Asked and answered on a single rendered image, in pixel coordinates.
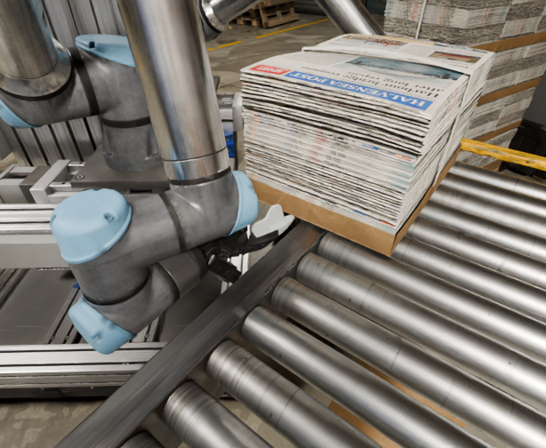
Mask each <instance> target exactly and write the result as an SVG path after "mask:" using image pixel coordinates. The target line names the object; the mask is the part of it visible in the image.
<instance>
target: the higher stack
mask: <svg viewBox="0 0 546 448"><path fill-rule="evenodd" d="M544 7H545V8H544V10H543V12H542V14H541V16H542V19H541V20H540V22H539V25H538V26H537V29H536V31H535V33H540V32H544V31H546V5H545V6H544ZM520 62H521V63H520V65H519V67H518V74H517V78H516V79H515V81H514V84H513V86H514V87H515V86H516V85H519V84H523V83H526V82H529V81H532V80H535V79H537V78H540V77H541V76H542V75H543V73H544V71H545V69H546V41H542V42H538V43H534V44H528V45H527V48H526V52H525V54H524V57H523V59H522V60H521V61H520ZM535 88H536V87H532V88H529V89H526V90H524V91H522V92H517V93H514V94H511V95H508V96H505V97H507V98H508V99H507V101H506V104H505V105H504V107H503V108H502V112H501V114H500V115H499V118H498V119H499V121H498V123H497V125H496V126H495V129H494V131H496V130H498V129H501V128H502V127H505V126H507V125H510V124H514V123H516V122H518V121H520V120H521V118H522V117H523V115H524V113H525V110H526V108H528V107H529V105H530V101H531V99H532V98H533V97H532V96H533V95H534V90H535ZM517 130H518V129H517V128H515V129H512V130H510V131H508V132H505V133H503V134H500V135H498V136H496V137H493V138H492V139H490V140H489V141H488V144H491V145H495V146H499V147H503V148H509V144H510V141H511V139H512V138H513V137H514V136H515V134H516V132H517ZM496 160H498V159H497V158H493V157H490V156H483V158H482V159H481V161H480V163H479V167H484V166H486V165H488V164H490V163H492V162H494V161H496ZM500 165H501V164H497V165H496V166H494V167H492V168H490V169H489V170H493V171H496V172H498V170H499V168H500Z"/></svg>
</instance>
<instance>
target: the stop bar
mask: <svg viewBox="0 0 546 448"><path fill-rule="evenodd" d="M461 142H462V146H461V150H465V151H469V152H472V153H476V154H480V155H483V156H490V157H493V158H497V159H500V160H503V161H507V162H511V163H514V164H521V165H524V166H528V167H532V168H535V169H539V170H542V171H546V157H543V156H537V155H532V154H528V153H525V152H521V151H517V150H514V149H509V148H503V147H499V146H495V145H491V144H487V143H484V142H480V141H476V140H469V139H465V138H462V141H461Z"/></svg>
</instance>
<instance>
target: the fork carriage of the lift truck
mask: <svg viewBox="0 0 546 448"><path fill-rule="evenodd" d="M521 119H523V118H521ZM517 129H518V130H517V132H516V134H515V136H514V137H513V138H512V139H511V141H510V144H509V149H514V150H517V151H521V152H525V153H528V154H532V155H537V156H544V154H545V152H546V125H543V124H538V123H535V122H532V121H529V120H526V119H523V120H522V122H521V124H520V125H519V127H517ZM502 161H503V160H502ZM503 162H506V163H508V164H509V167H510V168H512V169H515V170H517V171H520V172H523V173H525V174H528V175H531V174H532V173H534V172H535V171H536V169H535V168H532V167H528V166H524V165H521V164H514V163H511V162H507V161H503Z"/></svg>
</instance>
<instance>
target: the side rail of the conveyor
mask: <svg viewBox="0 0 546 448"><path fill-rule="evenodd" d="M327 232H329V230H326V229H324V228H321V227H319V226H317V225H314V224H312V223H310V222H307V221H306V220H302V221H301V222H300V223H299V224H298V225H296V226H295V227H294V228H293V229H292V230H291V231H290V232H289V233H288V234H287V235H285V236H284V237H283V238H282V239H281V240H280V241H279V242H278V243H277V244H275V245H274V246H273V247H272V248H271V249H270V250H269V251H268V252H267V253H265V254H264V255H263V256H262V257H261V258H260V259H259V260H258V261H257V262H256V263H254V264H253V265H252V266H251V267H250V268H249V269H248V270H247V271H246V272H245V273H244V274H243V275H241V276H240V277H239V278H238V279H237V280H236V282H235V283H233V284H232V285H231V286H230V287H229V288H228V289H227V290H226V291H225V292H223V293H222V294H221V295H220V296H219V297H218V298H217V299H216V300H215V301H213V302H212V303H211V304H210V305H209V306H208V307H207V308H206V309H205V310H204V311H202V312H201V313H200V314H199V315H198V316H197V317H196V318H195V319H194V320H193V321H191V322H190V323H189V324H188V325H187V326H186V327H185V328H184V329H183V330H182V331H180V332H179V333H178V334H177V335H176V336H175V337H174V338H173V339H172V340H170V341H169V342H168V343H167V344H166V345H165V346H164V347H163V348H162V349H160V350H159V351H158V352H157V353H156V354H155V355H154V356H153V357H152V358H151V359H149V360H148V361H147V362H146V363H145V364H144V365H143V366H142V367H141V368H140V369H139V370H138V371H137V372H136V373H135V374H134V375H133V376H132V377H131V378H130V379H128V380H127V381H126V382H125V383H124V384H123V385H122V386H121V387H120V388H118V389H117V390H116V391H115V392H114V393H113V394H112V395H111V396H110V397H108V398H107V399H106V400H105V401H104V402H103V403H102V404H101V405H100V406H99V407H97V408H96V409H95V410H94V411H93V412H92V413H91V414H90V415H89V416H88V417H86V418H85V419H84V420H83V421H82V422H81V423H80V424H79V425H78V426H76V427H75V428H74V429H73V430H72V431H71V432H70V433H69V434H68V435H67V436H65V437H64V438H63V439H62V440H61V441H60V442H59V443H58V444H57V445H55V446H54V447H53V448H121V447H122V446H123V445H124V444H125V443H126V442H127V441H129V440H130V439H131V438H132V437H134V436H136V435H137V434H139V433H141V432H145V431H148V432H150V433H151V434H152V435H153V436H154V437H155V438H156V439H157V440H158V441H159V443H160V444H161V445H162V446H163V447H164V448H178V447H179V446H180V445H181V443H182V442H183V441H182V440H181V439H180V438H179V437H177V436H176V435H175V434H174V433H173V432H172V431H171V430H170V429H169V428H168V427H167V426H166V425H165V424H164V423H163V421H162V413H163V409H164V408H165V404H166V403H167V401H168V399H169V398H170V397H171V395H172V394H173V393H174V392H175V390H177V389H178V388H179V387H180V386H181V385H183V384H184V383H186V382H188V381H192V380H193V381H195V382H196V383H197V384H198V385H199V386H201V387H202V388H203V389H204V390H206V391H207V392H208V393H209V394H210V395H212V396H213V397H214V398H215V399H217V400H219V398H220V397H221V396H222V395H223V393H224V392H225V390H224V389H223V388H221V387H220V386H219V385H218V384H216V383H215V382H214V381H213V380H211V379H210V378H209V377H207V376H206V373H205V368H206V365H207V362H208V360H209V358H210V356H211V355H212V353H213V351H214V350H215V349H216V348H217V347H218V346H219V345H220V344H221V343H222V342H224V341H225V340H233V341H235V342H236V344H238V345H239V346H241V347H242V348H244V349H245V350H247V351H248V352H249V353H251V354H252V355H254V356H256V355H257V353H258V352H259V351H260V350H259V349H257V348H256V347H255V346H253V345H252V344H251V343H249V342H248V341H246V340H244V339H243V338H242V334H241V331H242V327H243V324H244V322H245V319H246V318H247V317H248V315H249V314H250V313H251V312H252V311H253V310H254V309H255V308H257V307H259V306H263V307H265V308H267V309H269V310H270V311H272V312H274V313H275V314H277V315H279V316H281V317H283V318H284V319H286V318H287V317H288V316H287V315H285V314H283V313H282V312H280V311H278V310H277V309H275V308H273V307H272V306H271V297H272V294H273V292H274V290H275V288H276V287H277V285H278V284H279V282H280V281H281V280H282V279H284V278H285V277H288V276H289V277H291V278H292V279H294V280H295V281H297V282H299V281H298V280H297V279H296V271H297V268H298V266H299V264H300V262H301V260H302V258H303V257H304V256H305V255H306V254H307V253H309V252H313V253H315V254H316V255H317V250H318V246H319V244H320V241H321V240H322V238H323V236H324V235H325V234H326V233H327ZM299 283H301V282H299ZM301 284H302V283H301ZM304 285H306V284H304ZM306 286H307V285H306ZM307 287H309V286H307ZM309 288H310V287H309ZM310 289H312V288H310Z"/></svg>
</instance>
